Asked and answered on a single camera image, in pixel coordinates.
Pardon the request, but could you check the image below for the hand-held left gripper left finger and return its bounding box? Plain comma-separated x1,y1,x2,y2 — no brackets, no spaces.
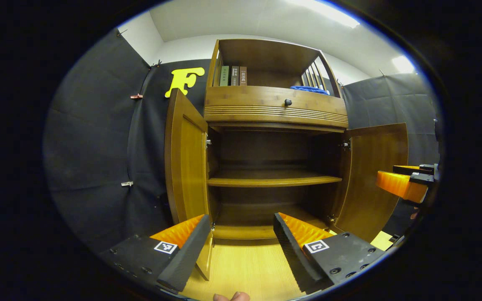
99,214,213,293

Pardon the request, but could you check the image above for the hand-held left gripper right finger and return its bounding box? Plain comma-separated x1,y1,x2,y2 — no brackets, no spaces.
273,212,387,293

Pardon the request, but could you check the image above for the wooden cabinet door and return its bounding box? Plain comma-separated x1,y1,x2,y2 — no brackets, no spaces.
332,122,409,243
164,88,215,281

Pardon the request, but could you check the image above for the wooden double-door shoe cabinet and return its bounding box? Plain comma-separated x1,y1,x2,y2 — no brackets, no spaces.
204,38,349,241

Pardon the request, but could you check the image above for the small ceiling light panel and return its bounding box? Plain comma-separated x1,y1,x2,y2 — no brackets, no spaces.
392,55,415,74

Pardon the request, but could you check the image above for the blue folded towel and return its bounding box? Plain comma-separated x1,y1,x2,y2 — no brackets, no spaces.
290,85,331,96

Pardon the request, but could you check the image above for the wooden drawer with black knob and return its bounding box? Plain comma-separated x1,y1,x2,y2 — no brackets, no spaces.
204,86,349,129

